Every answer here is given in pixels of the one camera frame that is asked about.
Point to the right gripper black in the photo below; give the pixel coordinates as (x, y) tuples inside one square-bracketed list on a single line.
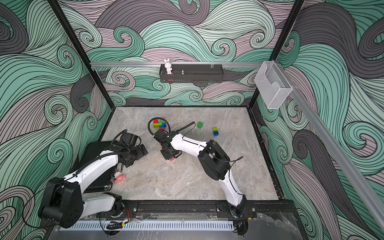
[(163, 151)]

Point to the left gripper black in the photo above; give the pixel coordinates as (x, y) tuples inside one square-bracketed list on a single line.
[(140, 153)]

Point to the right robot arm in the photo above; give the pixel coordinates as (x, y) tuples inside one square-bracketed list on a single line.
[(215, 162)]

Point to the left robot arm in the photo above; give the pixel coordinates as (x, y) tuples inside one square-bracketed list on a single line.
[(63, 202)]

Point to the lime and blue lego stack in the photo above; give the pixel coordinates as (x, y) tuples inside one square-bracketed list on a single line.
[(215, 132)]

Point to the pink white small toy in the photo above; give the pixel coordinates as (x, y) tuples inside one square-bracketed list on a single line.
[(119, 177)]

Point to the black flat pad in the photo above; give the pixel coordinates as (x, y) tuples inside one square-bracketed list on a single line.
[(98, 175)]

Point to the white rabbit figurine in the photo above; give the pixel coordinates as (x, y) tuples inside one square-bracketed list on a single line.
[(168, 66)]

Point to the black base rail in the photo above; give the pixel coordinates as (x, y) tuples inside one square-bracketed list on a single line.
[(218, 208)]

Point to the black wall shelf tray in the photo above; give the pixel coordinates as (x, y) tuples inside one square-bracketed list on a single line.
[(192, 73)]

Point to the white slotted cable duct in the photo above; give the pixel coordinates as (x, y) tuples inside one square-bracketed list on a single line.
[(153, 225)]

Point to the clear plastic wall box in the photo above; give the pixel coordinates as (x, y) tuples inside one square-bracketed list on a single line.
[(273, 84)]

